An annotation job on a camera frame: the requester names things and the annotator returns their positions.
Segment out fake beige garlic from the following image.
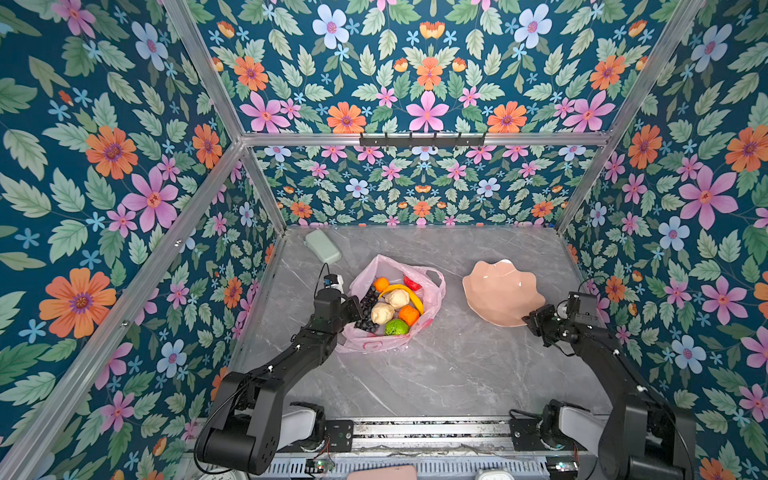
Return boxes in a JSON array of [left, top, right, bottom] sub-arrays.
[[370, 302, 395, 325], [383, 288, 411, 310]]

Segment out pink scalloped bowl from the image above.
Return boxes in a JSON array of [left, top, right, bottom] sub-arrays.
[[462, 259, 546, 328]]

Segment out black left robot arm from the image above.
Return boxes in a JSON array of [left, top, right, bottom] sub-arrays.
[[194, 287, 362, 475]]

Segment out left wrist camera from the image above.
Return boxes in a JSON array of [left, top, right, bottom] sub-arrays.
[[323, 273, 344, 293]]

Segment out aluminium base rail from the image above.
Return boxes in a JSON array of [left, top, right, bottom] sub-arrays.
[[185, 413, 679, 457]]

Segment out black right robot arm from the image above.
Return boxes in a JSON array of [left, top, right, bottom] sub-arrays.
[[522, 292, 696, 479]]

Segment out fake orange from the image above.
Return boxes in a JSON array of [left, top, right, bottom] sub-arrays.
[[373, 277, 390, 293], [398, 305, 421, 327]]

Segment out fake dark grapes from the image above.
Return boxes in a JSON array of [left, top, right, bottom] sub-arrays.
[[355, 286, 378, 333]]

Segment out fake red strawberry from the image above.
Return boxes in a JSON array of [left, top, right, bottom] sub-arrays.
[[403, 276, 422, 293]]

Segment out fake yellow banana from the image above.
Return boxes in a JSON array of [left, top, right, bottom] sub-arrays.
[[379, 284, 425, 314]]

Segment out black hook rail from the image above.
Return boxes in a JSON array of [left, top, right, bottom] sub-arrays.
[[358, 132, 486, 149]]

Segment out fake green lime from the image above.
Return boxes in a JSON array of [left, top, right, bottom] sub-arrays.
[[385, 319, 410, 336]]

